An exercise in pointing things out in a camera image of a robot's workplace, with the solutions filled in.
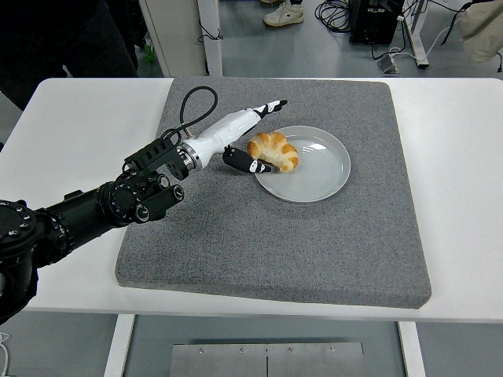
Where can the white desk leg with foot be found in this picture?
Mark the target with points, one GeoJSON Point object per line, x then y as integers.
{"type": "Point", "coordinates": [418, 39]}

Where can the white table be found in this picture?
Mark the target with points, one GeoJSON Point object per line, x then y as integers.
{"type": "Point", "coordinates": [456, 196]}

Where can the grey metal plate with screws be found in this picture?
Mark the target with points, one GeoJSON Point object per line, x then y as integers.
{"type": "Point", "coordinates": [236, 361]}

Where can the small green object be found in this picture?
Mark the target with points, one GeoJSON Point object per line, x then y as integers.
{"type": "Point", "coordinates": [149, 53]}

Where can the beige cloth bag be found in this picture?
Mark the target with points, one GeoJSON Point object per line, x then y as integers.
{"type": "Point", "coordinates": [481, 31]}

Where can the grey power adapter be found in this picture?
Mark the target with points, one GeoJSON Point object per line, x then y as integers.
{"type": "Point", "coordinates": [388, 64]}

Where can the person's white shoe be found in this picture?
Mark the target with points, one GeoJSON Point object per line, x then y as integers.
{"type": "Point", "coordinates": [283, 15]}

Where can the grey speckled mat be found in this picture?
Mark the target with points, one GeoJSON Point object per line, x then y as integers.
{"type": "Point", "coordinates": [255, 251]}

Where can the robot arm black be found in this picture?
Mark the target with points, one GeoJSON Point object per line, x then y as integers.
{"type": "Point", "coordinates": [78, 212]}

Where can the golden croissant bread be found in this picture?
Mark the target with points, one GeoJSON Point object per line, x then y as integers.
{"type": "Point", "coordinates": [275, 147]}

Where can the white cabinet panel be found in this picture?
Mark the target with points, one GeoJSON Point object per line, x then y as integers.
{"type": "Point", "coordinates": [177, 35]}

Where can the grey round plate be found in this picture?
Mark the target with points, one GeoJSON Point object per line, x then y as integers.
{"type": "Point", "coordinates": [318, 173]}

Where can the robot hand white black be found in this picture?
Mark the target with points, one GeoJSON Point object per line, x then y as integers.
{"type": "Point", "coordinates": [224, 131]}

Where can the black computer tower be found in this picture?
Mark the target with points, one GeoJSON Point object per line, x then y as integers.
{"type": "Point", "coordinates": [375, 21]}

